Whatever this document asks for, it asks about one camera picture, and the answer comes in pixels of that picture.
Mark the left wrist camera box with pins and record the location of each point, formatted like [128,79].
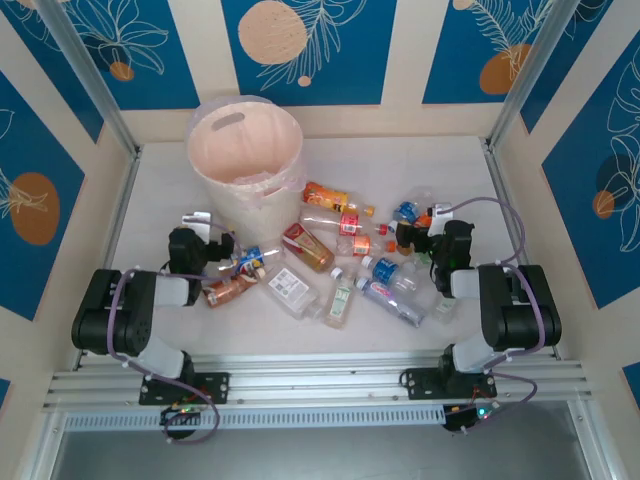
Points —
[196,220]

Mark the beige round bin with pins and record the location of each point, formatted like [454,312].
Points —
[260,220]

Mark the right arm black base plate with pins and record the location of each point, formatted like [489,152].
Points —
[420,382]

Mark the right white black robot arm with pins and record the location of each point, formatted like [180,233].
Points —
[520,320]

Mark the white round bin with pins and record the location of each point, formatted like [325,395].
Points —
[297,181]

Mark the bottle blue white red label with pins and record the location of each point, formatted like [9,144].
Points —
[252,259]

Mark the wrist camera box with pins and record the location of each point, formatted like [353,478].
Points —
[196,220]
[442,210]

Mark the long clear bottle red-blue label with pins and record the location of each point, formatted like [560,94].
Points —
[382,290]

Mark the long aluminium mounting rail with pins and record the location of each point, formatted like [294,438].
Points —
[310,380]

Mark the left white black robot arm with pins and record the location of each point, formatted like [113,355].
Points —
[125,320]

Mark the clear bottle red label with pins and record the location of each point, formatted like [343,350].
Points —
[350,223]

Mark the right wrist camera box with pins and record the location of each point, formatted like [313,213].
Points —
[442,210]

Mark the blue label bottle white cap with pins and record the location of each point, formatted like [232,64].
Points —
[385,270]

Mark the small clear bottle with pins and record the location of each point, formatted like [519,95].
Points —
[444,310]

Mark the clear bottle orange label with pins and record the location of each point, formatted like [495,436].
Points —
[361,245]

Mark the crushed bottle blue label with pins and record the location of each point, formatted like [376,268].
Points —
[407,210]

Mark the flat square clear bottle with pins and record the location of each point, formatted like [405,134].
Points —
[287,285]

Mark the aluminium frame post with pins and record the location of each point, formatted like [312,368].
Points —
[85,75]
[530,75]

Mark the brown bottle orange label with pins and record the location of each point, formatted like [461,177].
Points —
[225,292]

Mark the orange juice bottle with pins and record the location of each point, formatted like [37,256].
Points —
[325,196]

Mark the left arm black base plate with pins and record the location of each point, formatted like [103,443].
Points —
[215,387]

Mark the small bottle green label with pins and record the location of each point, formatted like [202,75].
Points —
[340,302]

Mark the tea bottle red gold label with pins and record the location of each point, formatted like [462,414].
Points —
[307,247]

